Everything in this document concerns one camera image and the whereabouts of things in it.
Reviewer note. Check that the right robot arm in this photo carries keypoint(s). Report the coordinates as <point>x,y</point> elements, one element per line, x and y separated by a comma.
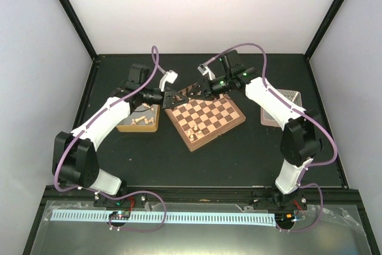
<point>299,142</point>

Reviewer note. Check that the right frame post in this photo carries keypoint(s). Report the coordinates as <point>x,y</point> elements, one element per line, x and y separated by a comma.
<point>323,28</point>

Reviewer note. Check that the black aluminium rail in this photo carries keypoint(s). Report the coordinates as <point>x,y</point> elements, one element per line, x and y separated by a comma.
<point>259,198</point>

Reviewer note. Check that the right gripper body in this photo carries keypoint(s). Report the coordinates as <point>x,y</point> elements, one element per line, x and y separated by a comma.
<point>218,88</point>

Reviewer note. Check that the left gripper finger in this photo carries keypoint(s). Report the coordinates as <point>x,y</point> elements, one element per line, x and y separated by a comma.
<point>171,95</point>
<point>171,105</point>

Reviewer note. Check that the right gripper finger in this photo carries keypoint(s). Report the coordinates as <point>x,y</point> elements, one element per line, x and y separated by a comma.
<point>201,84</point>
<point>198,94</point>

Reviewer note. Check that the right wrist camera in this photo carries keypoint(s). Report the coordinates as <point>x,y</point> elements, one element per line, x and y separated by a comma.
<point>206,71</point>

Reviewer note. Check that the dark chess pieces group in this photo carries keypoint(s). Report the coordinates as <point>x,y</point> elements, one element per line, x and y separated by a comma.
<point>185,91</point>

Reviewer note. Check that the left frame post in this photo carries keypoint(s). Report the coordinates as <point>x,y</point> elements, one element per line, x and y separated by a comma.
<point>79,29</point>

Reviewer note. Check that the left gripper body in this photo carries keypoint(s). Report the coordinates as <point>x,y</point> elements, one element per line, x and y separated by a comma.
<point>151,100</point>

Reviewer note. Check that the frame post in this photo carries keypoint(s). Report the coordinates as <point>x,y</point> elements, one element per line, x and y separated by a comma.
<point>323,28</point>
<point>79,29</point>

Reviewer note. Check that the pile of white pieces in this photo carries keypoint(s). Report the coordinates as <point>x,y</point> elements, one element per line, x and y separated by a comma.
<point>143,115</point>

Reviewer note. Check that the gold metal tin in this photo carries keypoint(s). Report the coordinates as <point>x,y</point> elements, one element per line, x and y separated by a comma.
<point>125,125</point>

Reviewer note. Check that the light blue cable duct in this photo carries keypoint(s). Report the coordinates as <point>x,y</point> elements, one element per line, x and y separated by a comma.
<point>157,217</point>

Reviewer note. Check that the small circuit board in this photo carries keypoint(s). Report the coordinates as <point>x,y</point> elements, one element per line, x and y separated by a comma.
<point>120,215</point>

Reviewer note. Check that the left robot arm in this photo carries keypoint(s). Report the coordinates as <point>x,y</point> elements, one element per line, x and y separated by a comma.
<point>75,153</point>

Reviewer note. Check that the wooden chess board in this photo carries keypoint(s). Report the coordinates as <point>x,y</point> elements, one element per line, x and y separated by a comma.
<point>213,119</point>

